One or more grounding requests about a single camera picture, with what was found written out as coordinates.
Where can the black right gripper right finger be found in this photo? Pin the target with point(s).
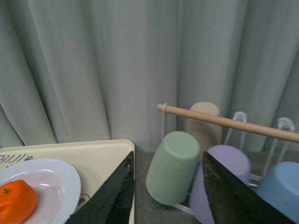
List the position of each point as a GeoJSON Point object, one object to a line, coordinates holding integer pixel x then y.
{"type": "Point", "coordinates": [231, 201]}

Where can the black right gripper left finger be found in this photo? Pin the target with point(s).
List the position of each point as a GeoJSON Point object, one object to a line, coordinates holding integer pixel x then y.
{"type": "Point", "coordinates": [113, 201]}

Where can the white ridged plate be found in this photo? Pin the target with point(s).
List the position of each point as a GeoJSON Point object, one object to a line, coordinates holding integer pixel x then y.
{"type": "Point", "coordinates": [56, 183]}

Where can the orange mandarin fruit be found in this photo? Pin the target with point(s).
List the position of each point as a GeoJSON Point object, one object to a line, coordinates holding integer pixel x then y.
{"type": "Point", "coordinates": [18, 200]}

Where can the purple plastic cup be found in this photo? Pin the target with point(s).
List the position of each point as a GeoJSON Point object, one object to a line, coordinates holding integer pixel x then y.
{"type": "Point", "coordinates": [235, 161]}

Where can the beige bear serving tray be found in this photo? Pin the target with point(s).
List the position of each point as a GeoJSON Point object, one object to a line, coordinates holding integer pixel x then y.
{"type": "Point", "coordinates": [94, 161]}

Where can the blue plastic cup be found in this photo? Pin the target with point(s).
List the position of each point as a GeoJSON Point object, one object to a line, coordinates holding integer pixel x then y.
{"type": "Point", "coordinates": [280, 188]}

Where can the green plastic cup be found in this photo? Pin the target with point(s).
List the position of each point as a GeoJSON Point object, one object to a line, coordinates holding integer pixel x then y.
{"type": "Point", "coordinates": [172, 168]}

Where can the beige plastic cup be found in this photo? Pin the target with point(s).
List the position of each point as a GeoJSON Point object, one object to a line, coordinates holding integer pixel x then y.
{"type": "Point", "coordinates": [207, 134]}

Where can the grey curtain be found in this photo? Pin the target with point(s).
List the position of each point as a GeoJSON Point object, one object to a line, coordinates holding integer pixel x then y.
{"type": "Point", "coordinates": [83, 70]}

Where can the white wire cup rack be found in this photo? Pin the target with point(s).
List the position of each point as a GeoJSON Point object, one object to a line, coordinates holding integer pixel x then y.
{"type": "Point", "coordinates": [285, 130]}

